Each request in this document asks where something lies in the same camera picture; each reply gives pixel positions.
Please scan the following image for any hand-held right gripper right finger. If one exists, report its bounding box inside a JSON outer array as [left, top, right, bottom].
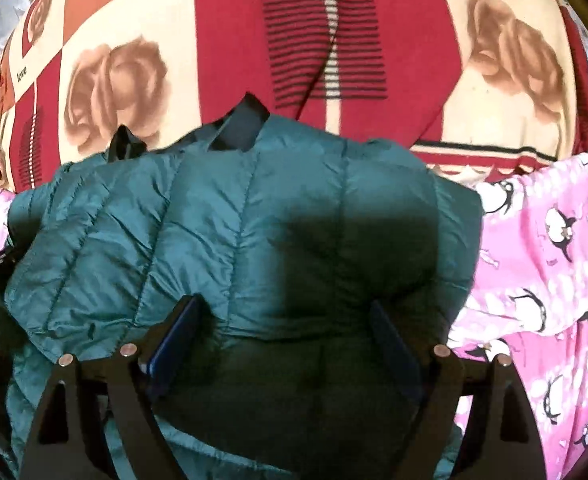
[[369, 300, 554, 480]]

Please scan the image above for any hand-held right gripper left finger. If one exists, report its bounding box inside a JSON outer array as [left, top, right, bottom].
[[19, 294, 207, 480]]

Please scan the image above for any dark green puffer jacket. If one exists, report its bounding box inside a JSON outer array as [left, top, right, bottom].
[[0, 92, 484, 480]]

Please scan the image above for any pink penguin blanket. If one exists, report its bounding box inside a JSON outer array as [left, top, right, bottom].
[[0, 145, 588, 480]]

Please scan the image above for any rose print checked quilt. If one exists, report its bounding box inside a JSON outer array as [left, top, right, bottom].
[[0, 0, 588, 196]]

